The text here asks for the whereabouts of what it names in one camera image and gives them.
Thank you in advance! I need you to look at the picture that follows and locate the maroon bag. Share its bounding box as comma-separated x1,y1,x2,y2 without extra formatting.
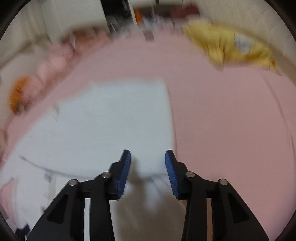
172,5,200,18

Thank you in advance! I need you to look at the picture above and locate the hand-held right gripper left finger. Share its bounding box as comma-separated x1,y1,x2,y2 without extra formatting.
26,149,131,241

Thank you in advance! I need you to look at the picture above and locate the white louvered wardrobe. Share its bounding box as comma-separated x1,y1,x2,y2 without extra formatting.
42,0,109,33

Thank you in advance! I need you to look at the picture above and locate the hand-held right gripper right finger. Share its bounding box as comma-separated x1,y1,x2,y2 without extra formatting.
165,150,270,241

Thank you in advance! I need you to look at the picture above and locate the white fleece garment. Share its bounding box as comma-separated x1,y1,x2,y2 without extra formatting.
0,79,188,241

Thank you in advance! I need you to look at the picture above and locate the orange plush cushion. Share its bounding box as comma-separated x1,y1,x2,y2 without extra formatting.
9,77,30,114

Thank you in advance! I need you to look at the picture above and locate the pink duvet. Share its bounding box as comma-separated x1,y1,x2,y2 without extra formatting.
23,27,111,102

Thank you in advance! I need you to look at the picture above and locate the yellow printed pillow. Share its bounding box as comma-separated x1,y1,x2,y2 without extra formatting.
184,20,284,76

